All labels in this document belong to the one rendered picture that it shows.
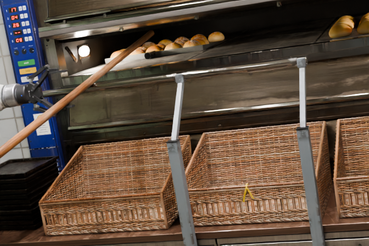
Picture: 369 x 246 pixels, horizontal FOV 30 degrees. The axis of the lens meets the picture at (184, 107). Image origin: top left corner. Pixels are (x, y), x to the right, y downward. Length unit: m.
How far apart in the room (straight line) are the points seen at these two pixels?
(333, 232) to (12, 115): 1.70
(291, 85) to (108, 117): 0.87
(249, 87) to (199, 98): 0.23
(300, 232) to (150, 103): 0.99
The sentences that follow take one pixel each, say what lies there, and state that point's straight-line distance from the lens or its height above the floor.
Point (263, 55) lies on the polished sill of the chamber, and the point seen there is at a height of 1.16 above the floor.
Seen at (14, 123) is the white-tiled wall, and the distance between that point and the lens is 3.49.
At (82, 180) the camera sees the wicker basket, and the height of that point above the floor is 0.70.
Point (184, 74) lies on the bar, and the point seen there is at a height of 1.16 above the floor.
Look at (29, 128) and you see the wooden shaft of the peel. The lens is 2.45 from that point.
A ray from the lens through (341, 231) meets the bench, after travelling 2.57.
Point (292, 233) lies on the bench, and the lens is 2.60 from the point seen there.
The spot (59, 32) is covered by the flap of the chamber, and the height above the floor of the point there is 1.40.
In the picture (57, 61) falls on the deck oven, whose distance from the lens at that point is 3.32.
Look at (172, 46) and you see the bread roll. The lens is 3.62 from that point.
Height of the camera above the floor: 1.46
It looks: 9 degrees down
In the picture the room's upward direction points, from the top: 9 degrees counter-clockwise
